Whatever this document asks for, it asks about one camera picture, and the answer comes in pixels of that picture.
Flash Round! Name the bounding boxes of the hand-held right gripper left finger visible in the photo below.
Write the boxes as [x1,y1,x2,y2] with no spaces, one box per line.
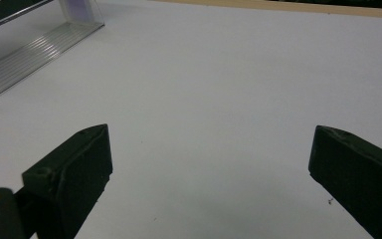
[21,123,114,239]

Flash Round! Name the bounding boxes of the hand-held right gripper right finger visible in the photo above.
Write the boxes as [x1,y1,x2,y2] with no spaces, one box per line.
[307,124,382,239]

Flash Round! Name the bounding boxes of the clear plastic container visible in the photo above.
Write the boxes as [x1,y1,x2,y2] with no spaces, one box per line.
[0,0,105,108]

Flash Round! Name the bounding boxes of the wooden table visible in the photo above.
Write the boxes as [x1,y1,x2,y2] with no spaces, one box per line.
[152,0,382,20]

